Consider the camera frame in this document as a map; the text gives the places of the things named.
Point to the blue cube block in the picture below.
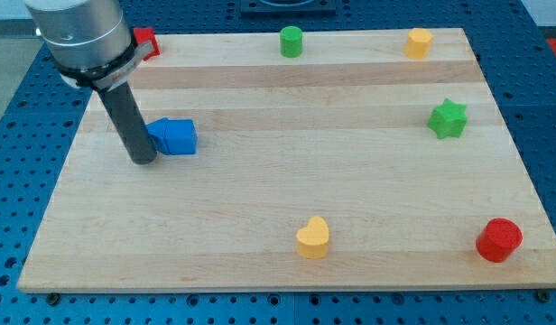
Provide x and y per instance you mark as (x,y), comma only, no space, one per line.
(180,137)

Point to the green star block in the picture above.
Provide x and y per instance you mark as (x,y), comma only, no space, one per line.
(448,119)

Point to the wooden board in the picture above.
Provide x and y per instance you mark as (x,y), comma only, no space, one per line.
(339,132)

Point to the red cylinder block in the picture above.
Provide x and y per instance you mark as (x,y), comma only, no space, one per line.
(498,240)

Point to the green cylinder block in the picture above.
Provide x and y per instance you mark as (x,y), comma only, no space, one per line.
(291,41)

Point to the yellow heart block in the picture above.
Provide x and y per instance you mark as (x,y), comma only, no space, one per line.
(313,239)

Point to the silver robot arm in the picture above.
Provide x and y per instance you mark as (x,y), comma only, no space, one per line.
(89,40)

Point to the blue angled block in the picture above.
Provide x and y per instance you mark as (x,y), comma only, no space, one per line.
(157,132)

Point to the yellow hexagon block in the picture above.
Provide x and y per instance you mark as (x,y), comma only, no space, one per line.
(418,43)

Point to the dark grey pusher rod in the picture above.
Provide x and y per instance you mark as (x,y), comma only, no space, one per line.
(125,115)

